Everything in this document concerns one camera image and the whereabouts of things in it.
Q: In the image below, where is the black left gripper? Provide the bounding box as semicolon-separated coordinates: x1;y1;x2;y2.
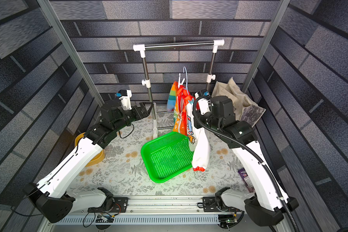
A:
113;101;154;133

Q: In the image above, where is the white clothespin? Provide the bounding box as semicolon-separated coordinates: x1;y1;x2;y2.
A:
177;73;186;89

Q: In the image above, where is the rainbow striped jacket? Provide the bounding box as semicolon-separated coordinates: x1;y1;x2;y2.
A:
167;82;193;136

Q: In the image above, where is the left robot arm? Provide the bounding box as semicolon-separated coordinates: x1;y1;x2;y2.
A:
23;100;154;223

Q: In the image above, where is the white cartoon jacket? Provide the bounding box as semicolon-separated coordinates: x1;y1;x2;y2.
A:
186;98;210;172

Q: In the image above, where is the black corrugated cable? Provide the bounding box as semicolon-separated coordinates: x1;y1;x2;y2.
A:
192;95;301;232

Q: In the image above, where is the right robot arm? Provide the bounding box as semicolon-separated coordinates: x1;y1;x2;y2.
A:
192;95;299;232

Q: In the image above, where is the metal clothes rack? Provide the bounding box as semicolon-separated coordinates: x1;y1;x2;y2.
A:
132;39;225;140

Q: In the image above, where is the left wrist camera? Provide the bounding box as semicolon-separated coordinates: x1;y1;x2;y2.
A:
115;90;132;110

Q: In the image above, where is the beige canvas tote bag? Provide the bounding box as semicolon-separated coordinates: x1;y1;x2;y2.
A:
212;78;266;127

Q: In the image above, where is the yellow plastic bowl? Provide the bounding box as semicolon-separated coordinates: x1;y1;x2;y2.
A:
74;132;106;167

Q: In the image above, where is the green plastic basket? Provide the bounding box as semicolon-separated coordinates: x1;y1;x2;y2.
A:
141;131;194;183

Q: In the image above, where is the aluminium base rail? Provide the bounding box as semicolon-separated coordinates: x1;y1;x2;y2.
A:
40;195;288;232

